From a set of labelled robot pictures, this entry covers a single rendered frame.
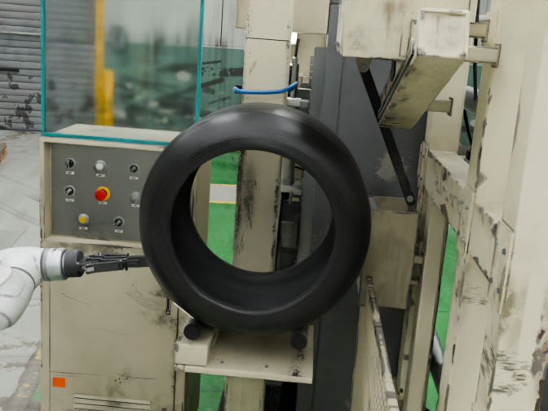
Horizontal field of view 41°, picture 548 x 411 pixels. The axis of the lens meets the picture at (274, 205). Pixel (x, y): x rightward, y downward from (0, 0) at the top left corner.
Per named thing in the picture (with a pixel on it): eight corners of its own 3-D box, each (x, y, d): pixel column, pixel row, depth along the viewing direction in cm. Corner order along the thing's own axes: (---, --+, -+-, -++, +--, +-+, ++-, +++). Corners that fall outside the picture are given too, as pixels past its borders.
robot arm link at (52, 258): (50, 244, 203) (72, 243, 203) (55, 275, 205) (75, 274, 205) (38, 253, 194) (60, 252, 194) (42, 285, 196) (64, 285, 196)
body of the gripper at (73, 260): (60, 255, 194) (94, 254, 194) (71, 246, 202) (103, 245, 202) (64, 281, 196) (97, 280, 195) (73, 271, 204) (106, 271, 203)
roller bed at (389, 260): (355, 284, 237) (364, 194, 230) (399, 288, 236) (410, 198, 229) (357, 306, 218) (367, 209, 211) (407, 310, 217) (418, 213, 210)
